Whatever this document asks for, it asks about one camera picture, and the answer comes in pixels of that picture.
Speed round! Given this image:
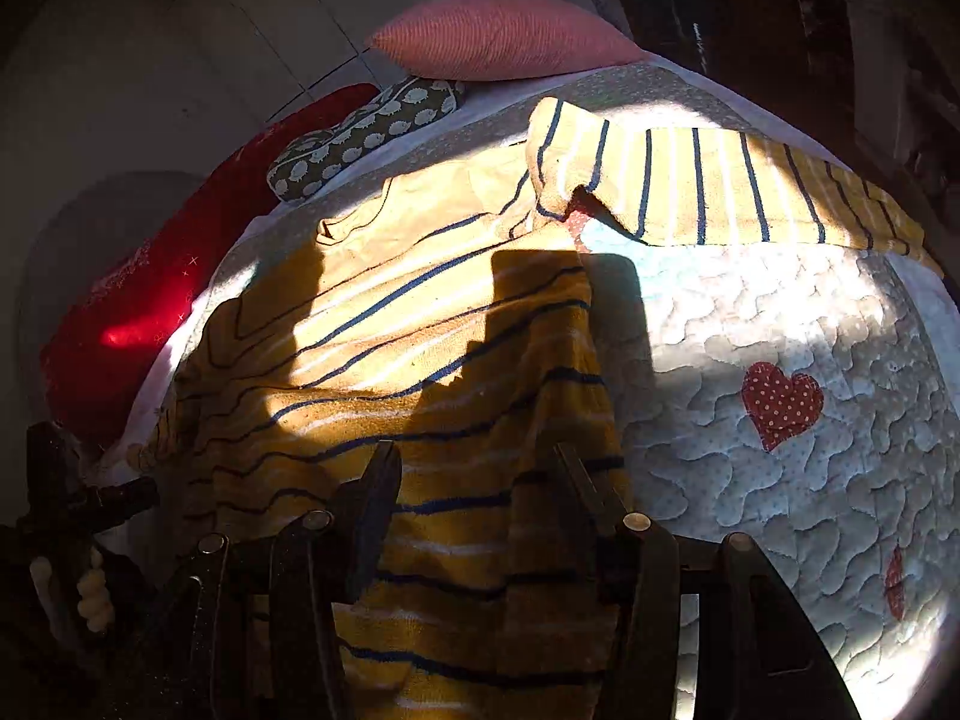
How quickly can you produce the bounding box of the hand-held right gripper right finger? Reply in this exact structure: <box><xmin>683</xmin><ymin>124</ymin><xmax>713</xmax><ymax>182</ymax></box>
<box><xmin>553</xmin><ymin>444</ymin><xmax>863</xmax><ymax>720</ymax></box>

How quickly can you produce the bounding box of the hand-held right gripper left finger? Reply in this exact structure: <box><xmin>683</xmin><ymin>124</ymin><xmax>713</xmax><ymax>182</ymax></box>
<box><xmin>97</xmin><ymin>441</ymin><xmax>402</xmax><ymax>720</ymax></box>

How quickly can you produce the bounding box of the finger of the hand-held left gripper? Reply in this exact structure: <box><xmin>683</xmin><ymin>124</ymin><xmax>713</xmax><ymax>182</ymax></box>
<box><xmin>79</xmin><ymin>478</ymin><xmax>161</xmax><ymax>535</ymax></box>

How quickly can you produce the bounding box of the yellow striped shirt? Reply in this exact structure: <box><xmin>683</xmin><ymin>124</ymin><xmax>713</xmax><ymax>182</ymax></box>
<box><xmin>127</xmin><ymin>96</ymin><xmax>944</xmax><ymax>720</ymax></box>

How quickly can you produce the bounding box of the person's left hand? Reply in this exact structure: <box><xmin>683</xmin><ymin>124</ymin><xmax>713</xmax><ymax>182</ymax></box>
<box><xmin>28</xmin><ymin>546</ymin><xmax>115</xmax><ymax>635</ymax></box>

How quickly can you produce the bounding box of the white heart patchwork quilt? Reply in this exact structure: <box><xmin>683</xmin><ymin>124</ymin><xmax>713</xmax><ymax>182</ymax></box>
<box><xmin>97</xmin><ymin>60</ymin><xmax>955</xmax><ymax>720</ymax></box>

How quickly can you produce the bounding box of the red long pillow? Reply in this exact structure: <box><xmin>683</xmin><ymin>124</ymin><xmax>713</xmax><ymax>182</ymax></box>
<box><xmin>41</xmin><ymin>84</ymin><xmax>381</xmax><ymax>445</ymax></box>

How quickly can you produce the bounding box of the round white headboard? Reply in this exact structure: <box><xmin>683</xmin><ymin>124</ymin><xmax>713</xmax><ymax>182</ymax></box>
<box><xmin>15</xmin><ymin>171</ymin><xmax>205</xmax><ymax>398</ymax></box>

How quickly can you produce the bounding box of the green hedgehog print pillow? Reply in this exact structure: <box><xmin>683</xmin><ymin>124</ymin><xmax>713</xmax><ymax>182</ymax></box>
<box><xmin>270</xmin><ymin>76</ymin><xmax>467</xmax><ymax>203</ymax></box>

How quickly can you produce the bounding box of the pink ribbed pillow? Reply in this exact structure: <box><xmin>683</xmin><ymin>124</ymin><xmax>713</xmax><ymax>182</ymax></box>
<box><xmin>365</xmin><ymin>0</ymin><xmax>650</xmax><ymax>83</ymax></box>

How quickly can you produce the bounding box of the white glossy wardrobe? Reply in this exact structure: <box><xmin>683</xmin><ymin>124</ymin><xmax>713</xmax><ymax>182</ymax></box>
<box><xmin>150</xmin><ymin>0</ymin><xmax>601</xmax><ymax>128</ymax></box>

